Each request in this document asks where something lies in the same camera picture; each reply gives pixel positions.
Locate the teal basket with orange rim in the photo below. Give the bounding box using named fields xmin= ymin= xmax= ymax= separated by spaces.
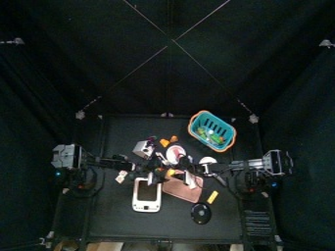
xmin=187 ymin=110 xmax=238 ymax=154

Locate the white printed label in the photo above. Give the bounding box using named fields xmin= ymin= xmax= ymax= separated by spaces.
xmin=243 ymin=210 xmax=272 ymax=237

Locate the white cube toy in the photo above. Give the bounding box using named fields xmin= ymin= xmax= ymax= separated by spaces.
xmin=131 ymin=139 xmax=156 ymax=160

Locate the white toy knife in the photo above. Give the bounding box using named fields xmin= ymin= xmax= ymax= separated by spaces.
xmin=183 ymin=170 xmax=199 ymax=190

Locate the green toy vegetable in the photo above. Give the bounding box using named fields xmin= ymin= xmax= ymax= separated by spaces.
xmin=196 ymin=126 xmax=210 ymax=139

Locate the white plate with red food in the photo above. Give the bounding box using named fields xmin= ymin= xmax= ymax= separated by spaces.
xmin=165 ymin=143 xmax=188 ymax=166

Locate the yellow rectangular block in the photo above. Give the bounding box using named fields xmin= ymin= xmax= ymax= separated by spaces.
xmin=206 ymin=190 xmax=220 ymax=205

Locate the pink cutting board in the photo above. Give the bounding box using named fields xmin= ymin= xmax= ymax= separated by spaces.
xmin=161 ymin=174 xmax=206 ymax=204

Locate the white toy kitchen scale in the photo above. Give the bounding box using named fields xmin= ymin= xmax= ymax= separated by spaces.
xmin=131 ymin=176 xmax=164 ymax=214

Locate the small beige toy piece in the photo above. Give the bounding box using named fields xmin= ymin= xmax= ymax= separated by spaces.
xmin=113 ymin=170 xmax=129 ymax=184

